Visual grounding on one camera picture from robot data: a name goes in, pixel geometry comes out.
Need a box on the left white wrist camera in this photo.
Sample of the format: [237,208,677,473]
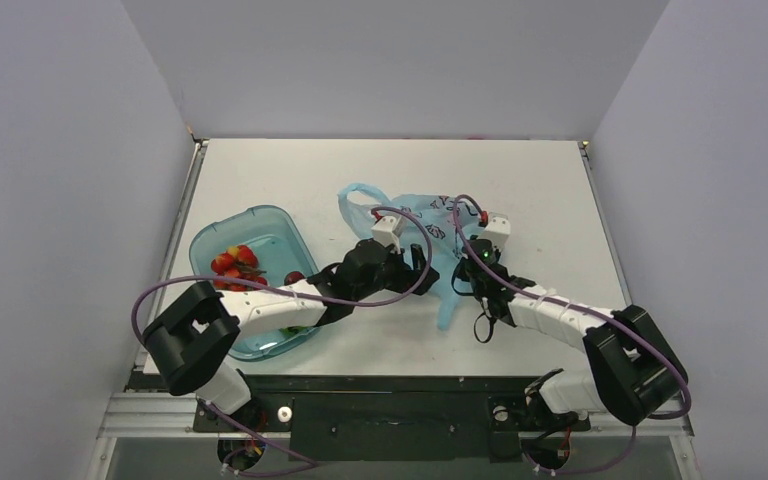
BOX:
[371,215,406,254]

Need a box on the black looped cable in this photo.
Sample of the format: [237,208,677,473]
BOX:
[451,264,502,344]

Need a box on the red fake fruit bunch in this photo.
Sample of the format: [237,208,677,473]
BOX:
[210,244,268,285]

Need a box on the teal transparent plastic tray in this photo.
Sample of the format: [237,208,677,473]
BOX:
[189,205,319,362]

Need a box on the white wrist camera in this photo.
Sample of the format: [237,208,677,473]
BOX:
[478,211,511,251]
[371,215,406,254]

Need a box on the dark red fake fruit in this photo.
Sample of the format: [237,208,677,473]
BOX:
[283,271,306,286]

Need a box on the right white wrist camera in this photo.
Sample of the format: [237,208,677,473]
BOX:
[478,211,511,251]

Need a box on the green fake watermelon ball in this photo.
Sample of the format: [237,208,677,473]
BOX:
[280,326,309,336]

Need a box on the light blue plastic bag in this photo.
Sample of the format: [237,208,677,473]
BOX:
[337,182,491,332]

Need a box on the purple cable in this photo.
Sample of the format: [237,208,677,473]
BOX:
[133,206,434,478]
[451,194,693,476]

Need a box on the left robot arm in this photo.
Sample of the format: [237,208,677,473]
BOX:
[142,239,440,430]

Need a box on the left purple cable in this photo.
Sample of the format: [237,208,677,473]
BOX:
[133,206,434,478]

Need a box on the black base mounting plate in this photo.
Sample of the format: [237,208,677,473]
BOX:
[125,374,627,465]

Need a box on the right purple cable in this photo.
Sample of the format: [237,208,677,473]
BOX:
[451,194,693,476]

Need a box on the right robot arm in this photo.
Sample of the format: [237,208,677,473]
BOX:
[453,239,690,427]

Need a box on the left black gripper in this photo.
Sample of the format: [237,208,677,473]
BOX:
[354,241,437,303]

